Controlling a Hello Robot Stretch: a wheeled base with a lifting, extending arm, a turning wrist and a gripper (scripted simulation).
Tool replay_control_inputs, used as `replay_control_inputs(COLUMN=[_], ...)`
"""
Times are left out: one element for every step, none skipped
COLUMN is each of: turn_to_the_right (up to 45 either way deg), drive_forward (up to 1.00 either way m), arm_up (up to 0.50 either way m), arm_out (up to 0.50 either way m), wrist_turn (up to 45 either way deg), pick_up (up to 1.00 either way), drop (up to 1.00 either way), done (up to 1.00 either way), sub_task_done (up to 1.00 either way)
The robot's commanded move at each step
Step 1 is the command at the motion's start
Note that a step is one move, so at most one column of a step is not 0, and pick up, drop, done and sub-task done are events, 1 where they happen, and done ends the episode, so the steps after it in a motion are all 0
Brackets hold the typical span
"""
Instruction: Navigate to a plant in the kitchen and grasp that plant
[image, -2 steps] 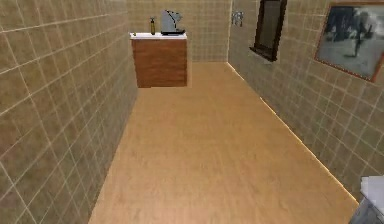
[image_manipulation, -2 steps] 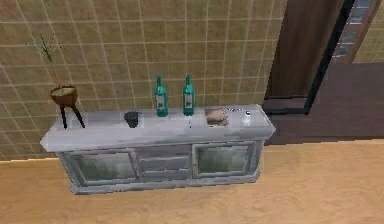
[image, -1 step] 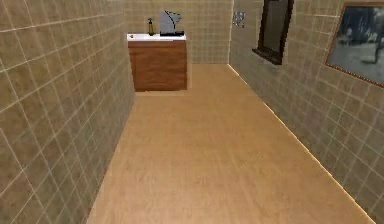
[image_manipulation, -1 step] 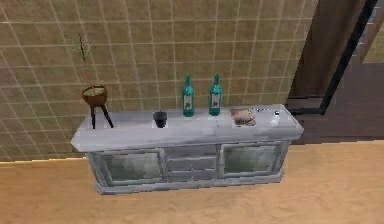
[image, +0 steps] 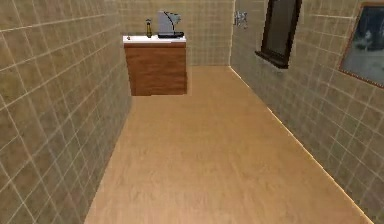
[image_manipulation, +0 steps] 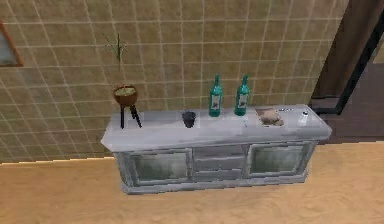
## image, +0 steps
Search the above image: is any brown wooden cupboard white top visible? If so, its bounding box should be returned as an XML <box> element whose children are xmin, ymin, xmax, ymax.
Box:
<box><xmin>122</xmin><ymin>34</ymin><xmax>188</xmax><ymax>97</ymax></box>

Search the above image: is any grey coffee machine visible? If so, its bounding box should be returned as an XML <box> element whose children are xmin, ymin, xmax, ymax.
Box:
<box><xmin>157</xmin><ymin>10</ymin><xmax>185</xmax><ymax>39</ymax></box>

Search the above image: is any dark framed window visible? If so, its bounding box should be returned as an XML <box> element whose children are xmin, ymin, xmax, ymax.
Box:
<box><xmin>254</xmin><ymin>0</ymin><xmax>303</xmax><ymax>70</ymax></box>

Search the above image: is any small white wall fixture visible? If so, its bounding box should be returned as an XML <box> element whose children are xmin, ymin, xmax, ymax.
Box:
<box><xmin>233</xmin><ymin>10</ymin><xmax>249</xmax><ymax>30</ymax></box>

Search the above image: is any brown framed wall picture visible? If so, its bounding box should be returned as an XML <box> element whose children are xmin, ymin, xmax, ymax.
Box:
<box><xmin>338</xmin><ymin>1</ymin><xmax>384</xmax><ymax>90</ymax></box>

